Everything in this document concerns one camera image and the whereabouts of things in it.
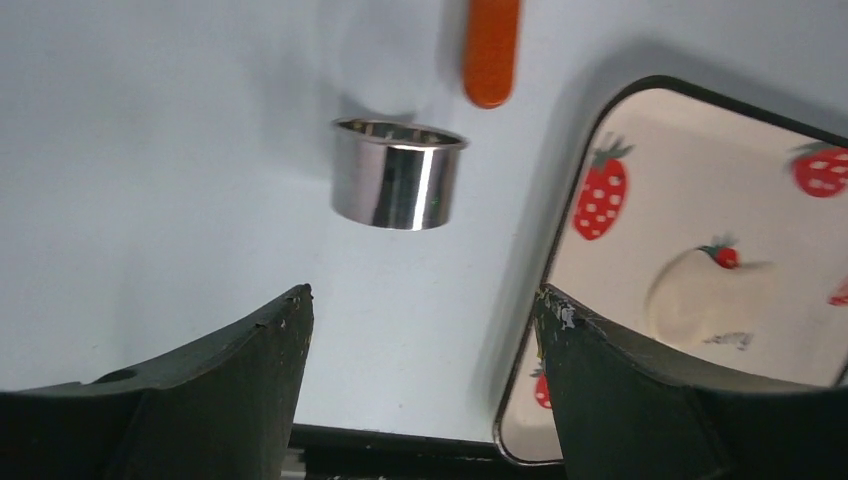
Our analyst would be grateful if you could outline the steel scraper orange handle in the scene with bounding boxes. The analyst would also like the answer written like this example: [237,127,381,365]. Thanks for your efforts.
[462,0,522,109]

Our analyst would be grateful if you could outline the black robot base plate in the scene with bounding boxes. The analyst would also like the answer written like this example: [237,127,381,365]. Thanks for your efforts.
[281,425,566,479]

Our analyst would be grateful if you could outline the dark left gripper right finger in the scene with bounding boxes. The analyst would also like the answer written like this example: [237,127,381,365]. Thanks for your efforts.
[533,284,847,479]

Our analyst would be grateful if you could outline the white dough piece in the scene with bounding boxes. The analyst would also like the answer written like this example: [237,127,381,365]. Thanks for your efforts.
[643,250,780,350]

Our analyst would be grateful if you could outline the round steel dough cutter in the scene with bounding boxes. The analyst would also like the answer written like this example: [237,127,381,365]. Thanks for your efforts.
[331,117,468,231]

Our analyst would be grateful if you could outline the white strawberry print tray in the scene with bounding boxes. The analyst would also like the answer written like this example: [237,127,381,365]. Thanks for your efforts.
[494,77,847,466]

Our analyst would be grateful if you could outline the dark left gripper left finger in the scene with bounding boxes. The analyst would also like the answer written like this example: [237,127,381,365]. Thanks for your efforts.
[1,284,314,479]

